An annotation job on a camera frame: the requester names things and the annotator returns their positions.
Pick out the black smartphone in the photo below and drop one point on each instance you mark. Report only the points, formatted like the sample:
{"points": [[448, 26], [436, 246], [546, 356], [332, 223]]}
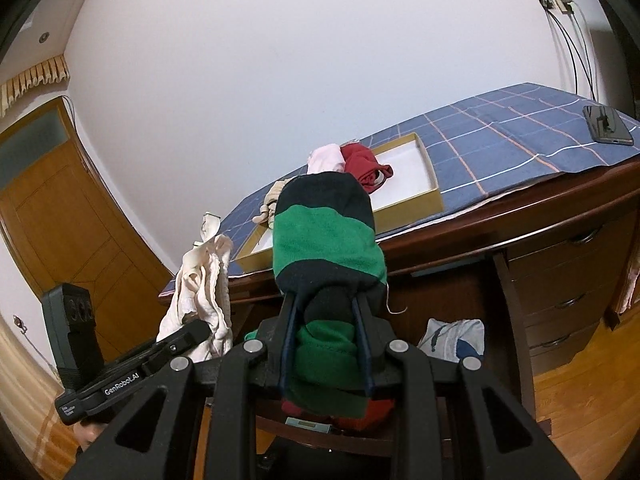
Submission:
{"points": [[606, 126]]}

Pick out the cream white underwear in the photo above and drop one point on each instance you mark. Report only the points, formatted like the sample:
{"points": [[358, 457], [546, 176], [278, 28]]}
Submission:
{"points": [[202, 292]]}

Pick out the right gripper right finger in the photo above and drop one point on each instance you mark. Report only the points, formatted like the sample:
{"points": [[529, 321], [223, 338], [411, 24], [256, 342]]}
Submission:
{"points": [[454, 419]]}

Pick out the fringed curtain valance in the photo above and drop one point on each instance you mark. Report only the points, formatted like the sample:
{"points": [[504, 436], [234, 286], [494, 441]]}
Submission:
{"points": [[50, 71]]}

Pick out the blue plaid tablecloth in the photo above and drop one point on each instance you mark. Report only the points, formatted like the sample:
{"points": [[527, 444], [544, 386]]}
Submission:
{"points": [[501, 141]]}

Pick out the pale pink underwear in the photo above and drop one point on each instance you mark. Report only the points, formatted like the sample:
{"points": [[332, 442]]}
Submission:
{"points": [[327, 158]]}

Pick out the dark red striped-band underwear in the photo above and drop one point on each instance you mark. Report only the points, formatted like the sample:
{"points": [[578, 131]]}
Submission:
{"points": [[362, 164]]}

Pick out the green black striped underwear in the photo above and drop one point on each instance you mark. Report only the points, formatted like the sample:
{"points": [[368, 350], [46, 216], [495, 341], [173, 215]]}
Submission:
{"points": [[324, 253]]}

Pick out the white blue grey underwear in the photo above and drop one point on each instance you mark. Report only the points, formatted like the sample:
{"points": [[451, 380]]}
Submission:
{"points": [[454, 341]]}

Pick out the wooden door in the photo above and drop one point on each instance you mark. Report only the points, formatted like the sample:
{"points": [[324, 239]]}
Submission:
{"points": [[63, 226]]}

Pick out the wooden drawer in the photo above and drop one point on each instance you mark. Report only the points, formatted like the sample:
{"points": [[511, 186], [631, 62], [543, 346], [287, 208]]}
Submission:
{"points": [[334, 456]]}

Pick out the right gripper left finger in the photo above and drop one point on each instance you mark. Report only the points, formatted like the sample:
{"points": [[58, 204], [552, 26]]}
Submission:
{"points": [[156, 435]]}

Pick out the person's left hand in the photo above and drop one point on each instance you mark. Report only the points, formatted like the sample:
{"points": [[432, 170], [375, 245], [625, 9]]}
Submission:
{"points": [[86, 433]]}

